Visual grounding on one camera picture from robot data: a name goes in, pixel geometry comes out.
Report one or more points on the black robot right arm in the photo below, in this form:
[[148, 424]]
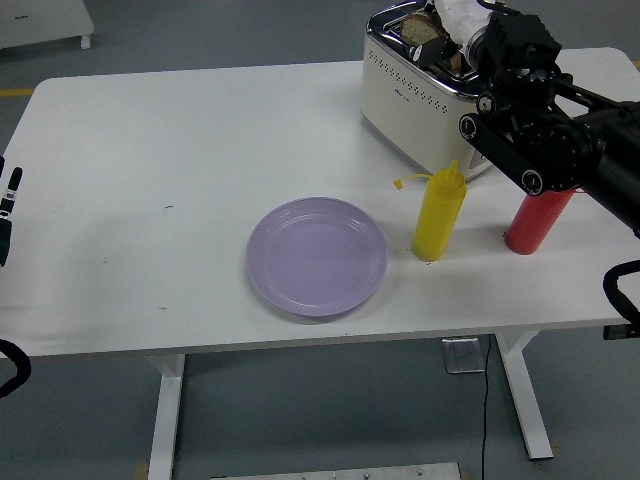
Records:
[[560, 140]]

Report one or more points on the yellow squeeze bottle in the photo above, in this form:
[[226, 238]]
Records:
[[437, 220]]

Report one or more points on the red squeeze bottle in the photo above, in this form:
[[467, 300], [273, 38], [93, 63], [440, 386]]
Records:
[[532, 225]]

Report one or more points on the cream and chrome toaster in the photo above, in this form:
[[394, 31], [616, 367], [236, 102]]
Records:
[[415, 115]]

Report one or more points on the black table control panel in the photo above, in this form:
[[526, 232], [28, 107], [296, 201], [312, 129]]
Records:
[[612, 333]]

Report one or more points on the small metal floor plate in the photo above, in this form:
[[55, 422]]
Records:
[[462, 355]]

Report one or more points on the purple round plate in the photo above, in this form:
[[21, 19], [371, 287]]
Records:
[[317, 257]]

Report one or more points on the white cabinet on wheels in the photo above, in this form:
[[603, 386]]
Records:
[[40, 20]]

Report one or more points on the white table leg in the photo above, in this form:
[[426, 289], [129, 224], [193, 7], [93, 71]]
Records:
[[167, 415], [530, 400]]

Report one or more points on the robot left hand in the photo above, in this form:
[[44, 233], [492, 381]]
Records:
[[4, 235]]

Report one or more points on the speckled bread slice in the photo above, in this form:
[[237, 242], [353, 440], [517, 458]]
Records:
[[417, 27]]

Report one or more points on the grey metal base plate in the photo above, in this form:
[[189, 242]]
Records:
[[335, 472]]

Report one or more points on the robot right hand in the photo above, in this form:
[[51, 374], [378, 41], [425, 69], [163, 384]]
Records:
[[462, 17]]

